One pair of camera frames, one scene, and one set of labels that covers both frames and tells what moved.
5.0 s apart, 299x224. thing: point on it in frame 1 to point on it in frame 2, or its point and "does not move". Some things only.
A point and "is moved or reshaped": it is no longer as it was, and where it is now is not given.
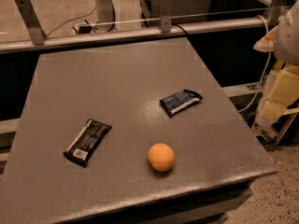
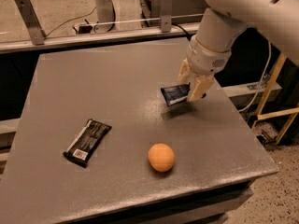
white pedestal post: x=105 y=8 does not move
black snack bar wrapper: x=86 y=141 does not move
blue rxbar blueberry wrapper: x=178 y=101 is moved or reshaped
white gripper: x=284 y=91 to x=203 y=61
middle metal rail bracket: x=166 y=9 does not move
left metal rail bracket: x=30 y=17 does not move
